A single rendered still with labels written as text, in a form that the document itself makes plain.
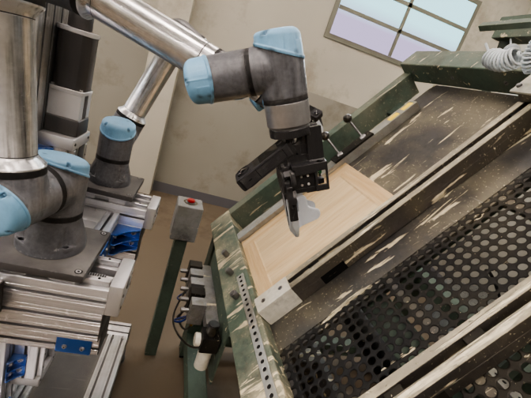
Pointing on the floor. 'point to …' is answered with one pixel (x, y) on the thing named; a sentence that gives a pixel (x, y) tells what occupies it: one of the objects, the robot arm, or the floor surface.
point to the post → (165, 296)
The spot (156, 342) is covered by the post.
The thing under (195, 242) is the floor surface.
